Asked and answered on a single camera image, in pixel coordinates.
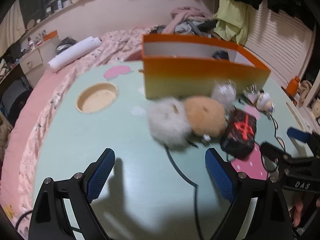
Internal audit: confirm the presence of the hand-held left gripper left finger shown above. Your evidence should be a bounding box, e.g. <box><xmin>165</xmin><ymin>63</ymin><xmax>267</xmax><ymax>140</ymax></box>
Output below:
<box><xmin>28</xmin><ymin>148</ymin><xmax>116</xmax><ymax>240</ymax></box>

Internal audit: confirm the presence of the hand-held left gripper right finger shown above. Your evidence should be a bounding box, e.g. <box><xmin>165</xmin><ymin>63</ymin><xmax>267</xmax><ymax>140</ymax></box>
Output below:
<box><xmin>205</xmin><ymin>147</ymin><xmax>293</xmax><ymax>240</ymax></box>

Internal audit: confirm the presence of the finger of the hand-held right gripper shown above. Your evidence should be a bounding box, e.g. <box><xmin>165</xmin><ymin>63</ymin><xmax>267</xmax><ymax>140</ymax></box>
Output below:
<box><xmin>260</xmin><ymin>142</ymin><xmax>294</xmax><ymax>167</ymax></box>
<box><xmin>287</xmin><ymin>127</ymin><xmax>320</xmax><ymax>158</ymax></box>

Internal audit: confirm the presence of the black packet with red mark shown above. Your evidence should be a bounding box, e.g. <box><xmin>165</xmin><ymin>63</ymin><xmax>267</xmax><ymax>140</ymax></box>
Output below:
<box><xmin>219</xmin><ymin>108</ymin><xmax>258</xmax><ymax>160</ymax></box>

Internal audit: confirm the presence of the orange cardboard box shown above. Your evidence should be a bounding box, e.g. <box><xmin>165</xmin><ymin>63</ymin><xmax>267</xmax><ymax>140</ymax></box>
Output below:
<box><xmin>141</xmin><ymin>33</ymin><xmax>272</xmax><ymax>99</ymax></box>

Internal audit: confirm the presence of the person's right hand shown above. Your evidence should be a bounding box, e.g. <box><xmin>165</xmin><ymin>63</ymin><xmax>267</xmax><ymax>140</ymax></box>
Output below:
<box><xmin>291</xmin><ymin>197</ymin><xmax>320</xmax><ymax>227</ymax></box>

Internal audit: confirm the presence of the beige crumpled cloth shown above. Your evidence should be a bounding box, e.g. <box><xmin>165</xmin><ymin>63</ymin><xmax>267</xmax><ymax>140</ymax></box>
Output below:
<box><xmin>299</xmin><ymin>80</ymin><xmax>313</xmax><ymax>105</ymax></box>

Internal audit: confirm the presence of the orange bottle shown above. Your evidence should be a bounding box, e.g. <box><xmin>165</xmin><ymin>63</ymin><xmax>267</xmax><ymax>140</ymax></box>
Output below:
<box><xmin>286</xmin><ymin>76</ymin><xmax>300</xmax><ymax>97</ymax></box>

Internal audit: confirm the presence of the tan round plush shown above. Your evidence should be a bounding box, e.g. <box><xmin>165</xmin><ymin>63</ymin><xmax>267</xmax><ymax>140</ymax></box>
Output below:
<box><xmin>184</xmin><ymin>96</ymin><xmax>228</xmax><ymax>138</ymax></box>

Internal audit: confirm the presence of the white fluffy pouch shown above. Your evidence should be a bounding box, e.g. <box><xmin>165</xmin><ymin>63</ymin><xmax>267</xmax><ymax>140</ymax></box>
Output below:
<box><xmin>147</xmin><ymin>98</ymin><xmax>193</xmax><ymax>147</ymax></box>

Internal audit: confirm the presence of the clear plastic bag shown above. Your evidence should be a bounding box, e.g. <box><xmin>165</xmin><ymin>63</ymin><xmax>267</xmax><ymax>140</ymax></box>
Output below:
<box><xmin>211</xmin><ymin>80</ymin><xmax>238</xmax><ymax>105</ymax></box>

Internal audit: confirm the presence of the white slatted panel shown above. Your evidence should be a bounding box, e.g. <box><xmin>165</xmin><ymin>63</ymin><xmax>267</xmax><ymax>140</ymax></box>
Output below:
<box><xmin>241</xmin><ymin>4</ymin><xmax>317</xmax><ymax>88</ymax></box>

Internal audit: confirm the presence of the pink bed sheet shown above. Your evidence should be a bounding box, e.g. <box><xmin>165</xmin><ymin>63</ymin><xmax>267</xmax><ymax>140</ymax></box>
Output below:
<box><xmin>0</xmin><ymin>65</ymin><xmax>75</xmax><ymax>180</ymax></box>

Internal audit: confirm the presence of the beige fuzzy rug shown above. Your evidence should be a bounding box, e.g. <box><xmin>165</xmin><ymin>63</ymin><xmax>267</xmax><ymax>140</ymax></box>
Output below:
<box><xmin>0</xmin><ymin>115</ymin><xmax>13</xmax><ymax>155</ymax></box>

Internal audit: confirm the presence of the black glossy bag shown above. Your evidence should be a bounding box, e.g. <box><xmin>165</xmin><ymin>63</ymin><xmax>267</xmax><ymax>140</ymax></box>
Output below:
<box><xmin>211</xmin><ymin>50</ymin><xmax>230</xmax><ymax>61</ymax></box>

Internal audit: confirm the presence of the dark chair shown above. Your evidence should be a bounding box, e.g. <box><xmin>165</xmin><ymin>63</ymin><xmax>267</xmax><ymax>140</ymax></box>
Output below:
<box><xmin>0</xmin><ymin>79</ymin><xmax>33</xmax><ymax>113</ymax></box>

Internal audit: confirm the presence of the white paper roll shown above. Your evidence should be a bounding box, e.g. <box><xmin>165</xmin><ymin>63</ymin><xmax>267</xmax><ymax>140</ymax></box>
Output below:
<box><xmin>47</xmin><ymin>36</ymin><xmax>102</xmax><ymax>72</ymax></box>

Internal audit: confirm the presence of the white drawer unit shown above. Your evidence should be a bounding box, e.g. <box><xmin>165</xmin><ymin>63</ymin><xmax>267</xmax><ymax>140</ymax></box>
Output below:
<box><xmin>20</xmin><ymin>47</ymin><xmax>44</xmax><ymax>74</ymax></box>

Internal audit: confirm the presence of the light green garment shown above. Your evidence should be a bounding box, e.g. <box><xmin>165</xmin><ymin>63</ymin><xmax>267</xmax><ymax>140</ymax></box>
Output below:
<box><xmin>212</xmin><ymin>0</ymin><xmax>250</xmax><ymax>42</ymax></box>

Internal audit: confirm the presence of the black and silver bag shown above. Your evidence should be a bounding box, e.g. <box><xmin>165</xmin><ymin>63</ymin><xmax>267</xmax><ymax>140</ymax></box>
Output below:
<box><xmin>56</xmin><ymin>37</ymin><xmax>75</xmax><ymax>52</ymax></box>

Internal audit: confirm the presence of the pink floral blanket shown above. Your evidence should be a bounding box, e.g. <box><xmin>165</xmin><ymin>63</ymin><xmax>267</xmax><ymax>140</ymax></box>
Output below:
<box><xmin>17</xmin><ymin>25</ymin><xmax>168</xmax><ymax>220</ymax></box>

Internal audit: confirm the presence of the black garment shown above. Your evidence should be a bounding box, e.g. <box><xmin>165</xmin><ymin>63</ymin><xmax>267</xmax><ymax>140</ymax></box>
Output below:
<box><xmin>197</xmin><ymin>19</ymin><xmax>217</xmax><ymax>33</ymax></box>

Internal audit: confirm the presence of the small orange box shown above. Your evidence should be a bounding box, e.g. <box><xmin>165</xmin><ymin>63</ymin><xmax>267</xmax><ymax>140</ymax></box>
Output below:
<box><xmin>42</xmin><ymin>30</ymin><xmax>58</xmax><ymax>42</ymax></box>

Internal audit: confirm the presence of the grey garment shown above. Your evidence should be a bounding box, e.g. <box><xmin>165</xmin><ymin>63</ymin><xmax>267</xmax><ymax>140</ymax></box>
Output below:
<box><xmin>175</xmin><ymin>21</ymin><xmax>200</xmax><ymax>33</ymax></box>

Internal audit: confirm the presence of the pink fuzzy garment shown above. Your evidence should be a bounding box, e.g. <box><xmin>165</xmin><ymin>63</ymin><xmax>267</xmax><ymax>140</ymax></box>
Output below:
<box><xmin>171</xmin><ymin>5</ymin><xmax>212</xmax><ymax>30</ymax></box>

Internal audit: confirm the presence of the beige curtain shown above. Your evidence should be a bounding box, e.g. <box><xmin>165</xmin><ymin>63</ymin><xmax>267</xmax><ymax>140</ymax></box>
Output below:
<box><xmin>0</xmin><ymin>2</ymin><xmax>25</xmax><ymax>55</ymax></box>

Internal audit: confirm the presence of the thin black cable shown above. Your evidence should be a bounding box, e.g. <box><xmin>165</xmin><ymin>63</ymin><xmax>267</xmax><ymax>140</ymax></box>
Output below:
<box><xmin>260</xmin><ymin>110</ymin><xmax>282</xmax><ymax>174</ymax></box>

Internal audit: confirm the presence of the small white figurine keychain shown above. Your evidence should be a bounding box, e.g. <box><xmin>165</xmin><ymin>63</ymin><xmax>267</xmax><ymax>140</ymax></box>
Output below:
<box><xmin>246</xmin><ymin>84</ymin><xmax>274</xmax><ymax>113</ymax></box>

